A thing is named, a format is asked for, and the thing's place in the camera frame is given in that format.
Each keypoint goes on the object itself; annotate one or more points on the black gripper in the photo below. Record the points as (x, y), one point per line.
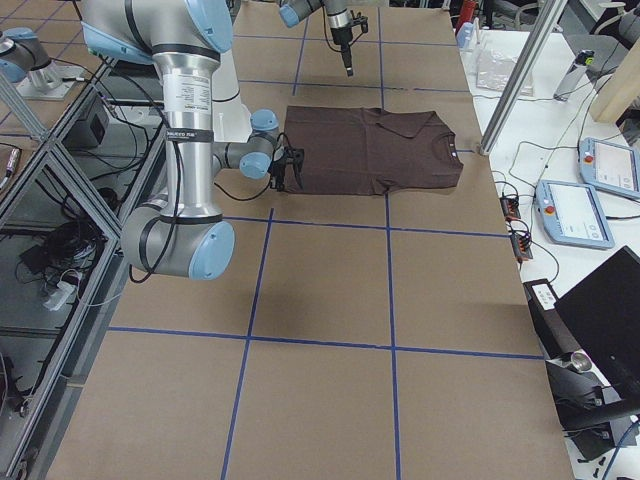
(278, 173)
(343, 38)

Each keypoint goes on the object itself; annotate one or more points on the dark brown t-shirt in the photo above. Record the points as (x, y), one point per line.
(370, 151)

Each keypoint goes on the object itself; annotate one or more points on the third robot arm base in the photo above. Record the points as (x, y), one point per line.
(26, 64)

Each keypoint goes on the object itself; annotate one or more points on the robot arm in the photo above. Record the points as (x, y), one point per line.
(181, 231)
(337, 17)

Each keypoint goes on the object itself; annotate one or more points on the light blue plastic cup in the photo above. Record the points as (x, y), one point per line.
(465, 35)

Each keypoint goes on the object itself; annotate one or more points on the red cylinder tube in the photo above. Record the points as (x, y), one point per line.
(466, 12)

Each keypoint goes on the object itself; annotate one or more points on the orange black connector board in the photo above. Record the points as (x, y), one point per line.
(510, 208)

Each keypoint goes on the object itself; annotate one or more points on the near blue teach pendant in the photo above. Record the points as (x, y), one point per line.
(572, 215)

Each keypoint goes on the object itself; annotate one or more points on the blue teach pendant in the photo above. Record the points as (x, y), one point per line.
(610, 167)
(572, 215)

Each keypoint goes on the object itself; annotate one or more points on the wooden beam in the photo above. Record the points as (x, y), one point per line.
(620, 91)

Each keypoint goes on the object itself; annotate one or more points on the far blue teach pendant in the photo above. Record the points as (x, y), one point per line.
(610, 167)

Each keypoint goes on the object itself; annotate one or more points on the black monitor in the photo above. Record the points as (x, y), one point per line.
(602, 314)

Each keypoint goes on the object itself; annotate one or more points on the metal cup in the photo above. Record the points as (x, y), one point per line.
(580, 362)

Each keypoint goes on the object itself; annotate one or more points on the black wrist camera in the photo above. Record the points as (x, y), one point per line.
(358, 20)
(293, 156)

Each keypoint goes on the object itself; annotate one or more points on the aluminium frame post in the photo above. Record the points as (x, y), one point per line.
(548, 16)

